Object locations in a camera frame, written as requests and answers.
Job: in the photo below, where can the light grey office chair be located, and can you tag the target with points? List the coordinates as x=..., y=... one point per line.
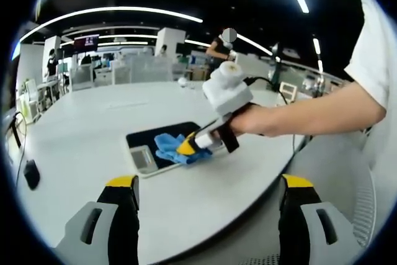
x=335, y=178

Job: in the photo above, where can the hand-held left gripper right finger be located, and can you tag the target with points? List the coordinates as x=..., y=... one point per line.
x=294, y=215

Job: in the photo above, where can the curved ceiling light strip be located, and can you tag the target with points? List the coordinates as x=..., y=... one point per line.
x=124, y=8

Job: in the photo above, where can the person's white shirt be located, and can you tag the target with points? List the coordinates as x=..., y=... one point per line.
x=375, y=44

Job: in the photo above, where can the white desk chair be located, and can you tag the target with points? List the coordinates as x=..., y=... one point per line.
x=31, y=91

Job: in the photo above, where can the grey desk partition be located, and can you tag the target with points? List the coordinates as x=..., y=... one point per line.
x=82, y=77

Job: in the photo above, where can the white crumpled object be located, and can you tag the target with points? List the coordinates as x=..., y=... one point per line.
x=182, y=82

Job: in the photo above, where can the black monitor stand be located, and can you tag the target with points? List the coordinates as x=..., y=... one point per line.
x=15, y=131

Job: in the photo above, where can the black computer mouse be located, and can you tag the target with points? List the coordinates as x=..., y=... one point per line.
x=31, y=174

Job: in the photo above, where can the frosted desk partition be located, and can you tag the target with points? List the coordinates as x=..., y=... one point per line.
x=152, y=71

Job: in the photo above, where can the person's right hand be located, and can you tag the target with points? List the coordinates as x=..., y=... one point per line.
x=254, y=122

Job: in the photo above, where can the wall screen with red picture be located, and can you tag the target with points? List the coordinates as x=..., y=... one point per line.
x=87, y=41

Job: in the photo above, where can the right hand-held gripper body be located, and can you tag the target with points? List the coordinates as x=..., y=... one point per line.
x=228, y=91

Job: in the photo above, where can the white partition panel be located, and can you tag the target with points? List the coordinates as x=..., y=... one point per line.
x=257, y=66

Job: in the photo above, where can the light wooden frame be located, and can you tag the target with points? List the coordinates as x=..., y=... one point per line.
x=288, y=91

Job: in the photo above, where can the blue cleaning cloth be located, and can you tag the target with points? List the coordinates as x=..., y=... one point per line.
x=167, y=150

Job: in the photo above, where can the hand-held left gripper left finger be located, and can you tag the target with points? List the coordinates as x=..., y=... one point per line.
x=121, y=215

